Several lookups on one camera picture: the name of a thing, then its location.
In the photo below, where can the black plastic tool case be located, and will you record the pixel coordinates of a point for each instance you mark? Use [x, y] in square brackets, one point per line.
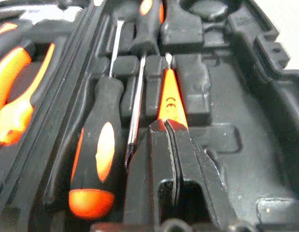
[248, 120]

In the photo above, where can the orange voltage tester pen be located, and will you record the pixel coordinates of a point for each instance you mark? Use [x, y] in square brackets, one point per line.
[172, 96]

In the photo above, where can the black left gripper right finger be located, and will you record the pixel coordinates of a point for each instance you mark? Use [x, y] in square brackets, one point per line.
[197, 164]

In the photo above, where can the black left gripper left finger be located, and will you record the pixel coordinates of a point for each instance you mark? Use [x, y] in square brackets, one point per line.
[144, 174]

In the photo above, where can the beige table cover sheet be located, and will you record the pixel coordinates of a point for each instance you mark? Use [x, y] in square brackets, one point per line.
[291, 31]

